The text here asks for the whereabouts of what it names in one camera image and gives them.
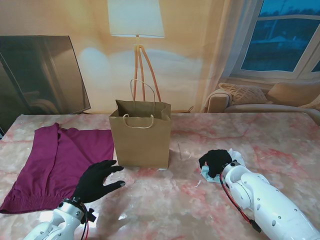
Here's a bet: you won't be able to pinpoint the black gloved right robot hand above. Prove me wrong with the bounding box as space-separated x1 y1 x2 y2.
198 149 234 178

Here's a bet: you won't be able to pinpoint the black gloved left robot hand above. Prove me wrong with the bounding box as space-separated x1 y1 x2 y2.
73 159 126 206

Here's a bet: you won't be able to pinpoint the white sock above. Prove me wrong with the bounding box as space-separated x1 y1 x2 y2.
226 147 246 166

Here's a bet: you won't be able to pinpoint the light blue sock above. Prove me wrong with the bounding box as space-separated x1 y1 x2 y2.
199 161 223 184

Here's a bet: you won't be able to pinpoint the kraft paper bag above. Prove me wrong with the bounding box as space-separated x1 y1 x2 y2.
108 78 172 170

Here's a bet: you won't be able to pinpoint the magenta shorts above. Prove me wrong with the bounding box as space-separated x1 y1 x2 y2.
0 122 115 215

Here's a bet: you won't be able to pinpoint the printed room scene backdrop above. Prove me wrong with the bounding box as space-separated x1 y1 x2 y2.
0 0 320 116

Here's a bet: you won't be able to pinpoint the dark grey leaning panel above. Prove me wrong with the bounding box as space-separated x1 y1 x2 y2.
0 35 92 136

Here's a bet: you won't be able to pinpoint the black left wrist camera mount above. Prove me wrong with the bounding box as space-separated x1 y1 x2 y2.
85 207 97 223

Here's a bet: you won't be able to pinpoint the left arm red black cables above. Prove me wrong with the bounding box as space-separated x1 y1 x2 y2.
79 201 91 240

